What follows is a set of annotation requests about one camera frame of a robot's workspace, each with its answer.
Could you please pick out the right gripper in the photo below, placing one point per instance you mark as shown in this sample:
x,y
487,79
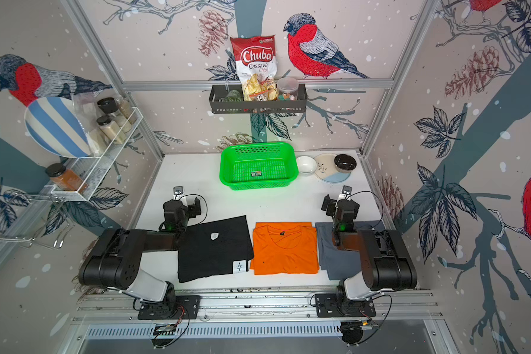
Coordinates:
x,y
344,203

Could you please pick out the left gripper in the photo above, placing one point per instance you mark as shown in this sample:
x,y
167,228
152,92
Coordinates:
x,y
177,203

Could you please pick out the grey t-shirt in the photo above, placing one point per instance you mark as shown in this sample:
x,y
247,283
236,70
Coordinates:
x,y
339,264

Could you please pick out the black t-shirt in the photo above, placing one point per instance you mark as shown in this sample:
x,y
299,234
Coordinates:
x,y
215,248

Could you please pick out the orange t-shirt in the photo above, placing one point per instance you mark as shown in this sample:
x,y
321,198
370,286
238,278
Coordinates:
x,y
285,248

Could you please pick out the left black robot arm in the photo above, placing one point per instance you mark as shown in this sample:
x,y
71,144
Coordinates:
x,y
114,262

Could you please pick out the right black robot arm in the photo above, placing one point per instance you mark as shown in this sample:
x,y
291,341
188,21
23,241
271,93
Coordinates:
x,y
375,262

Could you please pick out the green plastic basket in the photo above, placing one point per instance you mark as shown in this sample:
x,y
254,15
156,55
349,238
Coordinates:
x,y
258,166

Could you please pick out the black bowl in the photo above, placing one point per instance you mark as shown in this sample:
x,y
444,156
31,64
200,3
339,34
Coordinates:
x,y
345,163

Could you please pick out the beige and blue plate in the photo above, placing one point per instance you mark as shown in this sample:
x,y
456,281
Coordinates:
x,y
327,169

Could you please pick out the white small bowl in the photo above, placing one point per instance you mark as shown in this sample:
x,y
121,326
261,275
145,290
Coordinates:
x,y
306,165

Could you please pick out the black lid spice jar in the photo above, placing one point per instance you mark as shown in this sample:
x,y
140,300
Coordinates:
x,y
111,129
110,108

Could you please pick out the orange spice jar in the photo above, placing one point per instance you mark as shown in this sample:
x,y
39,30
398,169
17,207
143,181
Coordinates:
x,y
65,179

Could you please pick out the green glass object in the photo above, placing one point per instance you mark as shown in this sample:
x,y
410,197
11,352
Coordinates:
x,y
233,96

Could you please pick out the clear plastic jar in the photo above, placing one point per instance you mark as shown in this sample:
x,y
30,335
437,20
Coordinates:
x,y
288,89

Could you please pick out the blue striped plate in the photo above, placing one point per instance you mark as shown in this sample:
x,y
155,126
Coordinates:
x,y
53,124

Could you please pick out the red cassava chips bag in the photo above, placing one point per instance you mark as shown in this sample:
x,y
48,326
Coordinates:
x,y
256,67

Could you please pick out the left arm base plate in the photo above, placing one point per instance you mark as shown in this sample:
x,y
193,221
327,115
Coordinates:
x,y
184,307

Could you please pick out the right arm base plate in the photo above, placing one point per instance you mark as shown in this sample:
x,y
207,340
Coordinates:
x,y
328,306

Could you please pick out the white wire wall rack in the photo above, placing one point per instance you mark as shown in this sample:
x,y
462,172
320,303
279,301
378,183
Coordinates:
x,y
94,169

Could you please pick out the black wall shelf basket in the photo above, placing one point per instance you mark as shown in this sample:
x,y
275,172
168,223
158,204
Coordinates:
x,y
219,105

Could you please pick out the chrome wire hook rack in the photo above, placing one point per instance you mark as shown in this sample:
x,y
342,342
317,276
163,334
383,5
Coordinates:
x,y
34,220

